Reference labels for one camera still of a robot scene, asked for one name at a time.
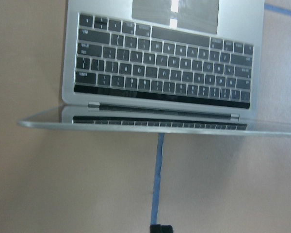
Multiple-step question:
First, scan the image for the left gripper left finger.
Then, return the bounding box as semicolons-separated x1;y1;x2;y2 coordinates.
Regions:
149;224;162;233

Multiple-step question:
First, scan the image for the grey laptop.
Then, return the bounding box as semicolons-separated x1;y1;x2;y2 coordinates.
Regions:
19;0;291;136

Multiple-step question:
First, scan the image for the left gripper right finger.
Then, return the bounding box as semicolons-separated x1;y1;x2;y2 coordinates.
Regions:
161;225;173;233

